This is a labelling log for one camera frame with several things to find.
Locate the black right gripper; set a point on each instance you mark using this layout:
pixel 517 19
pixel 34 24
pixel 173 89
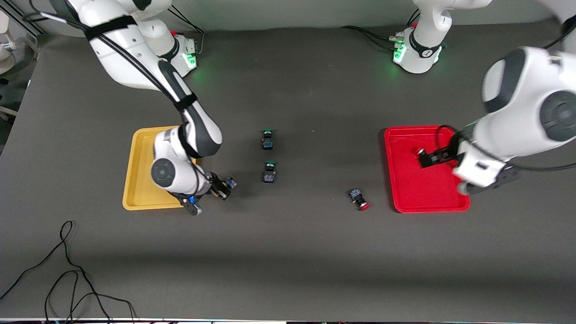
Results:
pixel 215 185

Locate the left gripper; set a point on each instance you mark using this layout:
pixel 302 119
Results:
pixel 447 155

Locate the yellow push button switch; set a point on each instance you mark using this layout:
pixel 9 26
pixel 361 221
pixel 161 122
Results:
pixel 230 182

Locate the red push button switch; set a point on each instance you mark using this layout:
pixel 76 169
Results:
pixel 421 152
pixel 357 195

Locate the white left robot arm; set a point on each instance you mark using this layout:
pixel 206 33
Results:
pixel 526 103

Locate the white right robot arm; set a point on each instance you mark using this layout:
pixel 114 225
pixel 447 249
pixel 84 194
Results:
pixel 117 54

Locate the red plastic tray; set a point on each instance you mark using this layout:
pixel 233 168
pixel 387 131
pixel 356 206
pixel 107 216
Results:
pixel 405 180

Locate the yellow plastic tray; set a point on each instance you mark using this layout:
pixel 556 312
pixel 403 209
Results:
pixel 139 180

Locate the green push button switch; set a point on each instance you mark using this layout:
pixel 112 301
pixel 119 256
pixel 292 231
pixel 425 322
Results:
pixel 269 176
pixel 268 143

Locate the aluminium frame rail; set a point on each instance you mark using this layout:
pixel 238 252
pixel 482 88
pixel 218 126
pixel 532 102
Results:
pixel 27 22

